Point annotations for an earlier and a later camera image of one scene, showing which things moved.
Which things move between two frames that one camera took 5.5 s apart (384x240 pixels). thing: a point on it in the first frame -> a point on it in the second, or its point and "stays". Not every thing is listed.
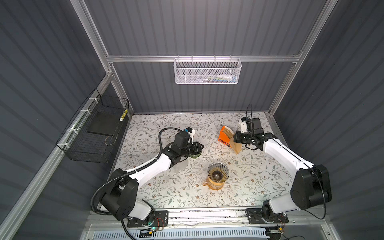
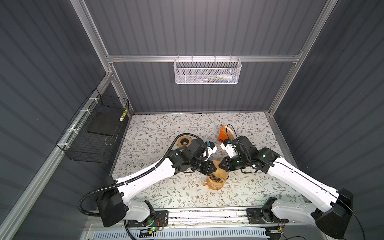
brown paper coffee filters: (228, 132) stays
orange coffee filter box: (223, 138) stays
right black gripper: (236, 136) -> (226, 165)
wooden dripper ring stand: (214, 183) stays
